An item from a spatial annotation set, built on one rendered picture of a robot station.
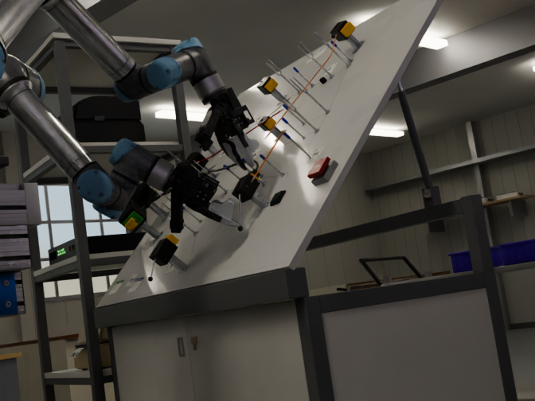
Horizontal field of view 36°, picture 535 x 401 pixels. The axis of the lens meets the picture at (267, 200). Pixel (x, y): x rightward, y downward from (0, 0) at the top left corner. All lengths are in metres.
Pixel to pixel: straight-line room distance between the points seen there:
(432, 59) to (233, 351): 6.18
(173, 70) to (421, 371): 0.94
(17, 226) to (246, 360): 0.65
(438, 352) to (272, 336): 0.40
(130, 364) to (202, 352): 0.50
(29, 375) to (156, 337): 4.50
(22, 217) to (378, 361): 0.84
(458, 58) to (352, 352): 6.17
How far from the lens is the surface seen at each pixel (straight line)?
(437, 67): 7.98
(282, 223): 1.97
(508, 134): 12.09
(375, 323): 1.91
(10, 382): 5.49
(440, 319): 2.04
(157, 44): 3.20
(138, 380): 2.65
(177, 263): 2.31
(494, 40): 7.71
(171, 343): 2.40
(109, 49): 2.11
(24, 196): 1.78
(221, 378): 2.16
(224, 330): 2.11
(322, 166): 1.92
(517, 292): 12.07
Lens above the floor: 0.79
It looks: 7 degrees up
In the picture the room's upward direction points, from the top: 8 degrees counter-clockwise
